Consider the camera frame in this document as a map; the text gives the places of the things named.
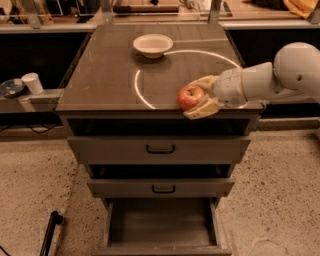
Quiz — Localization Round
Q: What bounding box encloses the black bar on floor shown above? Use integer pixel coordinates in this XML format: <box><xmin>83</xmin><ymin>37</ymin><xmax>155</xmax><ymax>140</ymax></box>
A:
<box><xmin>39</xmin><ymin>211</ymin><xmax>64</xmax><ymax>256</ymax></box>

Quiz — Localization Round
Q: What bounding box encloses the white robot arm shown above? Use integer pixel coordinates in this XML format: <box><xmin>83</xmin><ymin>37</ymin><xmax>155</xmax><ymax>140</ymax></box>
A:
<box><xmin>183</xmin><ymin>42</ymin><xmax>320</xmax><ymax>120</ymax></box>

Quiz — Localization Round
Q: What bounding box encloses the dark small plate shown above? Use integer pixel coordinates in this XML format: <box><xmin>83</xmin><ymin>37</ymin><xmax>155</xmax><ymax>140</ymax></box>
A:
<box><xmin>0</xmin><ymin>79</ymin><xmax>26</xmax><ymax>99</ymax></box>

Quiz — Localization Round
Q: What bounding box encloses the black floor cable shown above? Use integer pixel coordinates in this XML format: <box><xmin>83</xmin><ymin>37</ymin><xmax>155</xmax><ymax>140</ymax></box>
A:
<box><xmin>0</xmin><ymin>123</ymin><xmax>61</xmax><ymax>135</ymax></box>

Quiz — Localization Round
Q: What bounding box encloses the grey drawer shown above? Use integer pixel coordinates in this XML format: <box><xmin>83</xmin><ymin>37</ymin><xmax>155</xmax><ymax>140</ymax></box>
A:
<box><xmin>88</xmin><ymin>178</ymin><xmax>234</xmax><ymax>198</ymax></box>
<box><xmin>68</xmin><ymin>136</ymin><xmax>250</xmax><ymax>165</ymax></box>
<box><xmin>92</xmin><ymin>198</ymin><xmax>232</xmax><ymax>256</ymax></box>

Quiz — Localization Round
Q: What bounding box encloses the grey drawer cabinet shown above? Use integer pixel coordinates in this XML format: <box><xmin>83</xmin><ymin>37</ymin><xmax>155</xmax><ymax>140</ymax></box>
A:
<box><xmin>55</xmin><ymin>23</ymin><xmax>265</xmax><ymax>256</ymax></box>

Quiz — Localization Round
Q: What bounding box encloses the red apple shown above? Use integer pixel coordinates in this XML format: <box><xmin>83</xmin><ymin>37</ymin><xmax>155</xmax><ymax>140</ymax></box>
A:
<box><xmin>177</xmin><ymin>84</ymin><xmax>205</xmax><ymax>111</ymax></box>

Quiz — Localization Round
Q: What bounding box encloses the yellow cloth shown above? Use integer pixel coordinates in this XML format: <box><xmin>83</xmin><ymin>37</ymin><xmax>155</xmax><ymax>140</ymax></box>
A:
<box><xmin>241</xmin><ymin>0</ymin><xmax>319</xmax><ymax>20</ymax></box>

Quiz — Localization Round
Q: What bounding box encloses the bottom grey drawer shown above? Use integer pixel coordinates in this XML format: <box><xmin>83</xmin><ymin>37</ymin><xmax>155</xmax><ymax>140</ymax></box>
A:
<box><xmin>92</xmin><ymin>198</ymin><xmax>232</xmax><ymax>256</ymax></box>

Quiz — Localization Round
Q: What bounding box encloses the white paper bowl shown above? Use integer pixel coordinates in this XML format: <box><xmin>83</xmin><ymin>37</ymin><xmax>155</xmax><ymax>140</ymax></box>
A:
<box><xmin>133</xmin><ymin>34</ymin><xmax>173</xmax><ymax>59</ymax></box>

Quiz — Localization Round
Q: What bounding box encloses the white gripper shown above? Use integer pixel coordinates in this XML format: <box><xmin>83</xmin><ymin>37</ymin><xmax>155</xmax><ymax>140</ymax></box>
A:
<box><xmin>183</xmin><ymin>62</ymin><xmax>279</xmax><ymax>120</ymax></box>

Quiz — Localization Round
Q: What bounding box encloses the white paper cup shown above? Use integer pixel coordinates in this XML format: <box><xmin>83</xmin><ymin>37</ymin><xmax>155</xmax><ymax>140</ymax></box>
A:
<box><xmin>22</xmin><ymin>72</ymin><xmax>43</xmax><ymax>95</ymax></box>

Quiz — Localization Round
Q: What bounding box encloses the top grey drawer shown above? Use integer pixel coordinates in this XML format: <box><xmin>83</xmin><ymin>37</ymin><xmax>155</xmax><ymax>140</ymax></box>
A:
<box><xmin>68</xmin><ymin>136</ymin><xmax>250</xmax><ymax>165</ymax></box>

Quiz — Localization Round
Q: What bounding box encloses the middle grey drawer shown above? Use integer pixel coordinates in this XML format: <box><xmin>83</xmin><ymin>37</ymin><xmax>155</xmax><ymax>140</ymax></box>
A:
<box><xmin>88</xmin><ymin>178</ymin><xmax>234</xmax><ymax>198</ymax></box>

